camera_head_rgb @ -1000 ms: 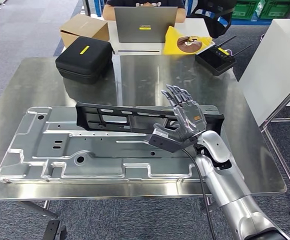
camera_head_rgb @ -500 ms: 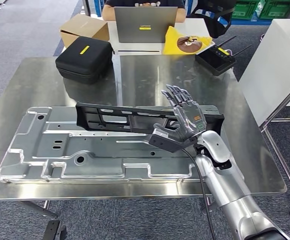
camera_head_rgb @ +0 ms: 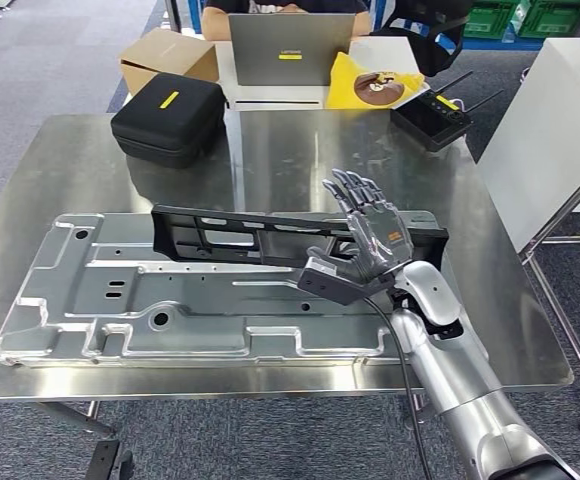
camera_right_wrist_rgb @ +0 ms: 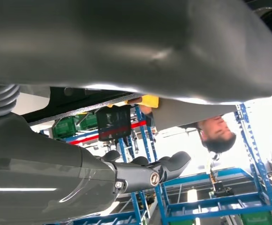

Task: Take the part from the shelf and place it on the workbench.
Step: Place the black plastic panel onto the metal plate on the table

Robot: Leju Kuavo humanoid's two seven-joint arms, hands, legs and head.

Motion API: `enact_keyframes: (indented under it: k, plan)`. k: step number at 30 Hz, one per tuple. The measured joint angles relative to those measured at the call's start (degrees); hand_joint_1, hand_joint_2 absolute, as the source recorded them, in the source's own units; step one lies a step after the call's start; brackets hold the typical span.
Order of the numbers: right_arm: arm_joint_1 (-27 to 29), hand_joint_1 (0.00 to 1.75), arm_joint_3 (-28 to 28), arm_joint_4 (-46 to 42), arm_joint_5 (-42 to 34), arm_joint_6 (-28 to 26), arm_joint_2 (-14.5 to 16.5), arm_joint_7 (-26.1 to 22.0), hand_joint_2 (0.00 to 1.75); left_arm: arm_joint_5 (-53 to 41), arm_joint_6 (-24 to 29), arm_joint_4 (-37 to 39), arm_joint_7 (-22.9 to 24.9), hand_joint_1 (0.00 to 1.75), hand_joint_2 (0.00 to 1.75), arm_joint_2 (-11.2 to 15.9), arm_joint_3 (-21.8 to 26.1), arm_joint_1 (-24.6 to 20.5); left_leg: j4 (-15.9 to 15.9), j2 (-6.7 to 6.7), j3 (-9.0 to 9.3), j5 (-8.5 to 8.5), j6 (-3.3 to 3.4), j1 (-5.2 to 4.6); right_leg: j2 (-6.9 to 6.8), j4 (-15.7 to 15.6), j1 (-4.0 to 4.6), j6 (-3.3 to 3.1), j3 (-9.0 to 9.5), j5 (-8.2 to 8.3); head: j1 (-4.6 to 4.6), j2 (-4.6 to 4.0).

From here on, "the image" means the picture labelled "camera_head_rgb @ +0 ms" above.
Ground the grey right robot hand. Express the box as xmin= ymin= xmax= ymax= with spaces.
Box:
xmin=306 ymin=168 xmax=415 ymax=287

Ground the black plastic bracket part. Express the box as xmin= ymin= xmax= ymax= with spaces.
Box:
xmin=150 ymin=203 xmax=450 ymax=272

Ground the stainless steel workbench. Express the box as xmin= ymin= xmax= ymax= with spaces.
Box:
xmin=517 ymin=152 xmax=580 ymax=439
xmin=0 ymin=109 xmax=575 ymax=439

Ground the silver metal panel part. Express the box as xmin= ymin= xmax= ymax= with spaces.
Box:
xmin=0 ymin=210 xmax=491 ymax=370

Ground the black remote controller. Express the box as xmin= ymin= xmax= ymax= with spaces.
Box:
xmin=390 ymin=69 xmax=505 ymax=154

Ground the yellow bag with brown bear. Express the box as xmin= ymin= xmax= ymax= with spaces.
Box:
xmin=325 ymin=51 xmax=428 ymax=111

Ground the black office chair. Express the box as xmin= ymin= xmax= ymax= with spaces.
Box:
xmin=375 ymin=0 xmax=473 ymax=77

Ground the grey laptop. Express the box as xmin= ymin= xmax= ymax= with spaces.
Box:
xmin=227 ymin=11 xmax=357 ymax=87

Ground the white cabinet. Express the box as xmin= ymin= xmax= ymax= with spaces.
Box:
xmin=477 ymin=36 xmax=580 ymax=254

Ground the blue storage rack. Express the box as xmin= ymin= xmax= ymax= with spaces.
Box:
xmin=184 ymin=0 xmax=580 ymax=53

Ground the green plastic crate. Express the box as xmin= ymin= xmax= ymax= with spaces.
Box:
xmin=517 ymin=0 xmax=580 ymax=39
xmin=464 ymin=0 xmax=521 ymax=40

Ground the black zip case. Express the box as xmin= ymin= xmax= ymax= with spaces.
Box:
xmin=110 ymin=72 xmax=227 ymax=169

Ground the person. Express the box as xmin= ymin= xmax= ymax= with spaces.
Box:
xmin=200 ymin=0 xmax=372 ymax=42

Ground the brown cardboard box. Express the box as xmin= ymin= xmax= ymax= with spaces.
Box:
xmin=119 ymin=26 xmax=220 ymax=96

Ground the black robot foot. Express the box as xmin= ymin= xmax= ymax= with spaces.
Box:
xmin=85 ymin=438 xmax=135 ymax=480

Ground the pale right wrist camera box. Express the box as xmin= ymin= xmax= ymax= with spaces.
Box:
xmin=297 ymin=256 xmax=396 ymax=307

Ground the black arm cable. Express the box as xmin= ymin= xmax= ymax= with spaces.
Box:
xmin=365 ymin=298 xmax=433 ymax=480

